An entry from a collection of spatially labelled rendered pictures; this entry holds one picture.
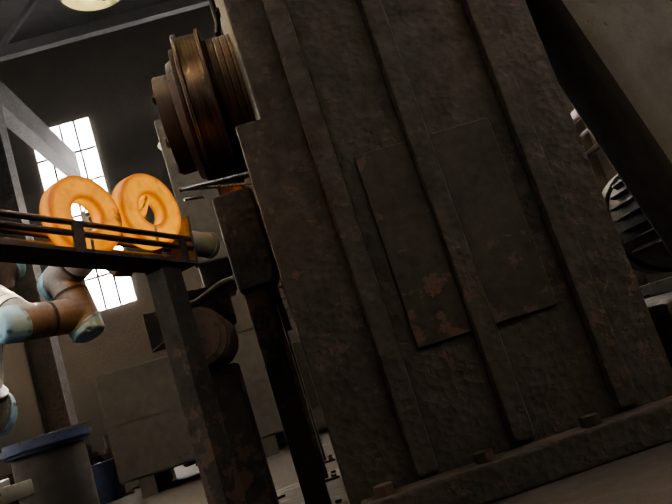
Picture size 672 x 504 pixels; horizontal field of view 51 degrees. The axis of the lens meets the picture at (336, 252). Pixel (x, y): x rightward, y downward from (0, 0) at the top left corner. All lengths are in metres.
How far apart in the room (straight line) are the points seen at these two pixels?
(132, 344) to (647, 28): 11.17
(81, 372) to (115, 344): 0.70
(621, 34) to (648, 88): 0.13
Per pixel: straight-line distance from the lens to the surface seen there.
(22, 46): 11.28
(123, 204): 1.42
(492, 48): 1.60
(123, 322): 12.38
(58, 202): 1.33
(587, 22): 1.71
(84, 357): 12.52
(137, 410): 4.34
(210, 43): 1.98
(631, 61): 1.69
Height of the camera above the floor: 0.30
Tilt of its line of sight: 10 degrees up
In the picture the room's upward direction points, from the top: 18 degrees counter-clockwise
